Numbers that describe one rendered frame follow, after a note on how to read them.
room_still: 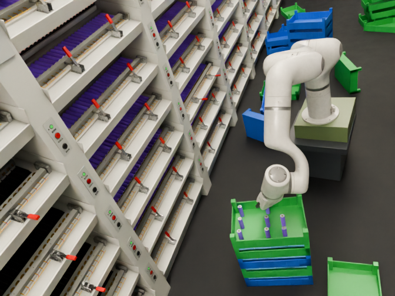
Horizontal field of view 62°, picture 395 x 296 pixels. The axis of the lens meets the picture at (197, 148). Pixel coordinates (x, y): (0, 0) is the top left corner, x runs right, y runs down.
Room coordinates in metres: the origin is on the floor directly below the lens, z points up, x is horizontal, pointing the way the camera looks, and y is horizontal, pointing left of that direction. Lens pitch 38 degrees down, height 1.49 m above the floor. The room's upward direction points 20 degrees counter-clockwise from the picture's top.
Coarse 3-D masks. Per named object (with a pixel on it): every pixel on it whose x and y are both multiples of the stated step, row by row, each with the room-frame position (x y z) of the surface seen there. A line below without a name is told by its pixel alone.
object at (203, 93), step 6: (204, 60) 2.08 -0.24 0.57; (210, 60) 2.06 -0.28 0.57; (216, 60) 2.04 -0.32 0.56; (216, 66) 2.04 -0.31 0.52; (210, 72) 1.97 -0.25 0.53; (216, 72) 1.97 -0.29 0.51; (204, 84) 1.85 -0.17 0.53; (210, 84) 1.85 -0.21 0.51; (198, 90) 1.79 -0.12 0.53; (204, 90) 1.78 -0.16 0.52; (198, 96) 1.73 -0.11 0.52; (204, 96) 1.75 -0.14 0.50; (192, 108) 1.63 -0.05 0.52; (198, 108) 1.65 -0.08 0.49; (192, 114) 1.58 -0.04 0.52; (192, 120) 1.57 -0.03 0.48
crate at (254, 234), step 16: (256, 208) 0.95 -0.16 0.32; (272, 208) 0.92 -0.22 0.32; (288, 208) 0.89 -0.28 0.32; (256, 224) 0.87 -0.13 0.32; (272, 224) 0.84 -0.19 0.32; (288, 224) 0.81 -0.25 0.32; (304, 224) 0.79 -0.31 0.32; (240, 240) 0.78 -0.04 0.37; (256, 240) 0.76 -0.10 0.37; (272, 240) 0.74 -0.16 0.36; (288, 240) 0.72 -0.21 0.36; (304, 240) 0.70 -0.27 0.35
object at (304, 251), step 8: (272, 248) 0.78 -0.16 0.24; (280, 248) 0.74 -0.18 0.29; (288, 248) 0.73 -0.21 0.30; (296, 248) 0.72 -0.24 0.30; (304, 248) 0.71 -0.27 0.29; (240, 256) 0.79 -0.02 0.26; (248, 256) 0.78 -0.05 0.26; (256, 256) 0.77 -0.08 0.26; (264, 256) 0.76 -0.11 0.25; (272, 256) 0.75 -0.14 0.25; (280, 256) 0.74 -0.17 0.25; (288, 256) 0.73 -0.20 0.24
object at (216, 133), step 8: (224, 112) 2.04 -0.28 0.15; (216, 120) 1.95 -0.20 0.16; (224, 120) 1.98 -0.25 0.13; (216, 128) 1.90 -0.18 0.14; (224, 128) 1.89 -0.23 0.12; (208, 136) 1.80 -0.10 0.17; (216, 136) 1.82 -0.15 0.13; (208, 144) 1.68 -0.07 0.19; (216, 144) 1.74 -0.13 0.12; (200, 152) 1.66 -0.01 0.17; (208, 152) 1.68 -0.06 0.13; (216, 152) 1.70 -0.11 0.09; (208, 160) 1.61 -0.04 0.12; (208, 168) 1.55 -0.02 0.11
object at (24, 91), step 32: (0, 96) 0.87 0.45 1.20; (32, 96) 0.89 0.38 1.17; (32, 128) 0.85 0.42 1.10; (64, 128) 0.92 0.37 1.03; (64, 160) 0.86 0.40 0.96; (64, 192) 0.89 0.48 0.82; (96, 224) 0.87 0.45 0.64; (128, 224) 0.92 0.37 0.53; (128, 256) 0.85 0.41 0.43; (160, 288) 0.88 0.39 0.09
